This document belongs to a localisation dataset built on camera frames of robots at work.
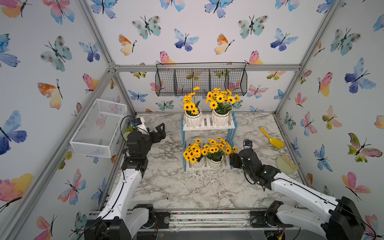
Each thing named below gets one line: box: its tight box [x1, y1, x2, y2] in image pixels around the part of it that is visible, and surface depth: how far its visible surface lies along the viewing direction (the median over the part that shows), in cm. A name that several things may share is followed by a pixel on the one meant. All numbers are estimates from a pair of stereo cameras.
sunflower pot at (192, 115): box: [182, 86, 202, 128], surface depth 74 cm
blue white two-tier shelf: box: [180, 112, 238, 172], surface depth 84 cm
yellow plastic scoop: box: [259, 126, 285, 149], surface depth 106 cm
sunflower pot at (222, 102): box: [205, 87, 240, 128], surface depth 74 cm
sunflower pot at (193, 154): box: [183, 138, 205, 169], surface depth 81 cm
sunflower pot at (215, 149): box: [203, 137, 238, 169], surface depth 85 cm
